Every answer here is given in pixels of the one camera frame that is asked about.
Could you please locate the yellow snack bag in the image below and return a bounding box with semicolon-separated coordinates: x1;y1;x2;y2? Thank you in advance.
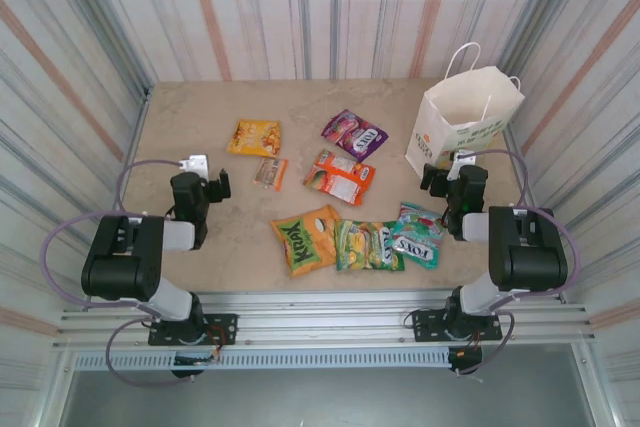
226;119;282;157

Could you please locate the teal Fox's candy bag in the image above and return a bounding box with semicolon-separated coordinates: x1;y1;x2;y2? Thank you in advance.
391;201;447;270

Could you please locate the white paper bag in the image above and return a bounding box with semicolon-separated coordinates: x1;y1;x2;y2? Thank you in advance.
403;41;526;181

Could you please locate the purple Fox's candy bag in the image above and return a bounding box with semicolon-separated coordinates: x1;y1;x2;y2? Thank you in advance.
320;109;390;164

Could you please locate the orange snack bag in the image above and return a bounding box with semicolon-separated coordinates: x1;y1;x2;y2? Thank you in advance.
303;148;377;207

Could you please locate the green yellow Fox's candy bag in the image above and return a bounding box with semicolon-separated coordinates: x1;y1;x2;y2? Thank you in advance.
333;219;405;272

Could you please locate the orange green Krax chips bag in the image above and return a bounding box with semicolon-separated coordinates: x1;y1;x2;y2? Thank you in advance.
269;204;343;279

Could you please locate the small brown orange snack bar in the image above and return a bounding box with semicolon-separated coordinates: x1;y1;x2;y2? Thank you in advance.
252;156;290;192

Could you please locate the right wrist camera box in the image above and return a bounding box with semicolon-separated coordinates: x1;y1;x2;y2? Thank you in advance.
448;149;477;182

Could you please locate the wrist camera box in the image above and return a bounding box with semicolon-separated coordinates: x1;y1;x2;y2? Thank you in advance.
448;149;477;182
180;153;210;182

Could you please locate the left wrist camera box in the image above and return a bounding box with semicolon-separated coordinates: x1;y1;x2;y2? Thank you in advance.
180;153;210;182

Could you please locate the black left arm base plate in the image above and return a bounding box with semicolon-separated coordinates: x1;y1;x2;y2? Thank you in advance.
148;313;239;347

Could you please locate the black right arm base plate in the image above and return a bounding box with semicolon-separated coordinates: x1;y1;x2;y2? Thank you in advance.
410;309;503;343

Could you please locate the red black wire bundle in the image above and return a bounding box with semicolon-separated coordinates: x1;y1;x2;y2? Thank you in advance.
207;325;225;363
452;329;485;359

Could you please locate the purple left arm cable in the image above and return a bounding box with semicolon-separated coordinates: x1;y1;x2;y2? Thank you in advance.
40;159;194;389

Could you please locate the aluminium mounting rail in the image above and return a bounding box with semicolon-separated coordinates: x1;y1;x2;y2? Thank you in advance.
52;289;597;349

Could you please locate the slotted grey cable duct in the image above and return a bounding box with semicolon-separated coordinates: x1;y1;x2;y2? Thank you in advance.
73;349;451;372

